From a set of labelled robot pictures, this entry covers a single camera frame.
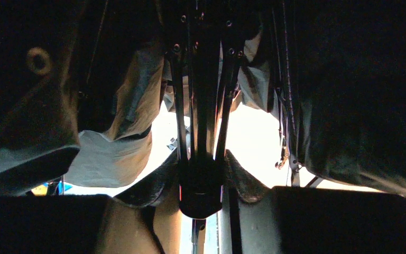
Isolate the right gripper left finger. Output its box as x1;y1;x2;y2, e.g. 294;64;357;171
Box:
0;150;181;253

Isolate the pink folding umbrella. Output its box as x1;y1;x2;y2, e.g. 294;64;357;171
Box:
0;0;406;254

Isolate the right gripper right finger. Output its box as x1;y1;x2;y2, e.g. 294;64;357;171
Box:
220;151;406;253

